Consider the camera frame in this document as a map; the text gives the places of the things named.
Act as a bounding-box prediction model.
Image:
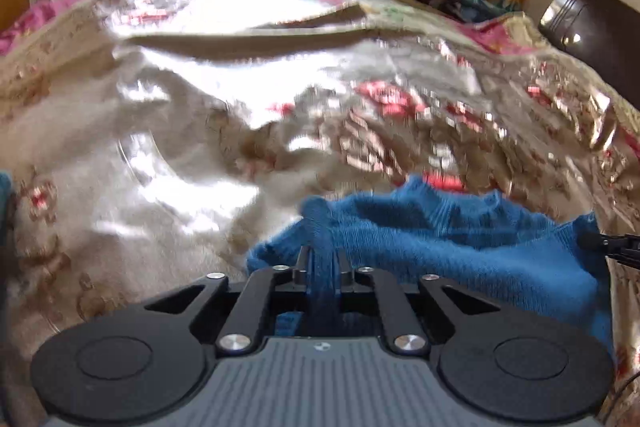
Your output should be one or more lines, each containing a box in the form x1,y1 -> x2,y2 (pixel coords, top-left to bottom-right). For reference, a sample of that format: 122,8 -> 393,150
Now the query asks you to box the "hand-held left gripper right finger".
334,249 -> 501,353

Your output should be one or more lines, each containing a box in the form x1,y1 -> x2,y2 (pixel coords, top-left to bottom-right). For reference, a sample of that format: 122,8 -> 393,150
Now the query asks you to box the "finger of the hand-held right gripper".
577,233 -> 640,265

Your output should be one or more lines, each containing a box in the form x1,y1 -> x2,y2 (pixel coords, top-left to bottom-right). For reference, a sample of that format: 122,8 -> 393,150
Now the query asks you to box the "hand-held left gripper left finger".
145,247 -> 313,355

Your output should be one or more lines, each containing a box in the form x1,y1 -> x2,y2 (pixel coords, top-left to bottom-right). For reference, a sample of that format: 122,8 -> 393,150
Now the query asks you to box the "blue striped knit sweater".
246,176 -> 617,360

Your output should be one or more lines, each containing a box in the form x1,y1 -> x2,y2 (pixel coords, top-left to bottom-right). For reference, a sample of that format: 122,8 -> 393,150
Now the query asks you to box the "floral satin bedspread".
0,0 -> 640,427

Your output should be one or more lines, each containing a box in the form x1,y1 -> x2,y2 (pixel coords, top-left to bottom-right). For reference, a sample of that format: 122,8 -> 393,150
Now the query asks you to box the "dark brown leather headboard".
538,0 -> 640,112

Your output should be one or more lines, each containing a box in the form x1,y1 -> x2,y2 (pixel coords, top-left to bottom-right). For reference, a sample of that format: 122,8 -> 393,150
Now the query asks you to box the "dark fuzzy garment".
0,207 -> 23,288

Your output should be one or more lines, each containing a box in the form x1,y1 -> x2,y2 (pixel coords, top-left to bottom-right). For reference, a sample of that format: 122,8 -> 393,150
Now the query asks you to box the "teal folded garment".
0,171 -> 14,220

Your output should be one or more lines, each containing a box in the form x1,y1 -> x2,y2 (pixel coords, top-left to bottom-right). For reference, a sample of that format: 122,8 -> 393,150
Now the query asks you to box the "pink floral bedsheet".
0,0 -> 156,56

